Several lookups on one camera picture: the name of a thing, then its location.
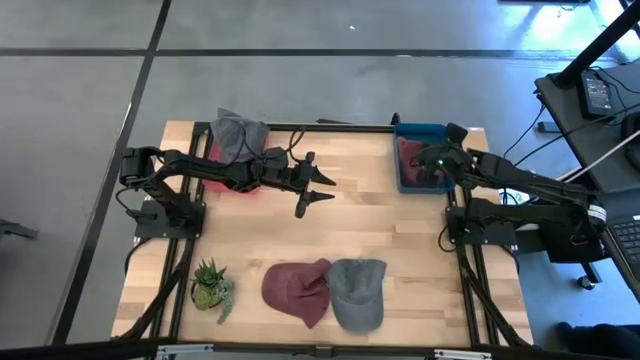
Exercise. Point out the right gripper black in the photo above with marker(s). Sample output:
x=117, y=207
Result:
x=447, y=159

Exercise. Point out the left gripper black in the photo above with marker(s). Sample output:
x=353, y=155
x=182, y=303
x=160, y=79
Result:
x=285, y=175

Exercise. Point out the grey baseball cap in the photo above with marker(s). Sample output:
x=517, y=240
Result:
x=357, y=295
x=235, y=132

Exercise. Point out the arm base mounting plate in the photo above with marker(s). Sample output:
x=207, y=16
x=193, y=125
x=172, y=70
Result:
x=500, y=236
x=150, y=227

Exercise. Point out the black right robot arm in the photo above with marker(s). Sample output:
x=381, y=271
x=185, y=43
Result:
x=530, y=180

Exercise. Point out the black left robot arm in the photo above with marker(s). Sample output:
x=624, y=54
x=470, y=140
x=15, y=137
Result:
x=200, y=167

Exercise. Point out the blue plastic bin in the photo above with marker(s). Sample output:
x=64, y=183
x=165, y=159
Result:
x=422, y=131

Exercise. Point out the pink plastic bin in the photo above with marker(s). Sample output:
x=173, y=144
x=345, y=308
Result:
x=225, y=188

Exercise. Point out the small black block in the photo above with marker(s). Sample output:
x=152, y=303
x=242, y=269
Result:
x=548, y=127

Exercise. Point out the succulent plant in black pot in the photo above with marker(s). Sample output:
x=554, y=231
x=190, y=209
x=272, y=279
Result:
x=210, y=287

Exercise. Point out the black drawer cabinet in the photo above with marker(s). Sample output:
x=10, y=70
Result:
x=570, y=248

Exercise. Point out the black side desk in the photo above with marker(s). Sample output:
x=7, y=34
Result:
x=600, y=145

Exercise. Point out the black power adapter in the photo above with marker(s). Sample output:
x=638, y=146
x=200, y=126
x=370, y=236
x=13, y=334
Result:
x=596, y=95

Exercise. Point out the black caster wheel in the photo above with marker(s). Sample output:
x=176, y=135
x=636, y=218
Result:
x=586, y=282

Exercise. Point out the black laptop keyboard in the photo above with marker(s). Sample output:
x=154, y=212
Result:
x=627, y=245

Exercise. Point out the black diagonal pole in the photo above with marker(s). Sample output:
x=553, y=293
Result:
x=600, y=45

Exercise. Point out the person's leg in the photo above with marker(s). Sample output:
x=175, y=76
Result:
x=600, y=340

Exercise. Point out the grey chair leg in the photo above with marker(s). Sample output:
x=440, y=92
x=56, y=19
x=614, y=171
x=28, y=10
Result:
x=17, y=230

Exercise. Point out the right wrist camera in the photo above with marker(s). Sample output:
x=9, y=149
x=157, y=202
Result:
x=457, y=134

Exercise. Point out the black aluminium table frame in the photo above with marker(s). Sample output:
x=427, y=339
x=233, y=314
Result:
x=325, y=127

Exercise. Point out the silver frame corner bracket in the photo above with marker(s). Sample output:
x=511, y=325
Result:
x=462, y=354
x=185, y=349

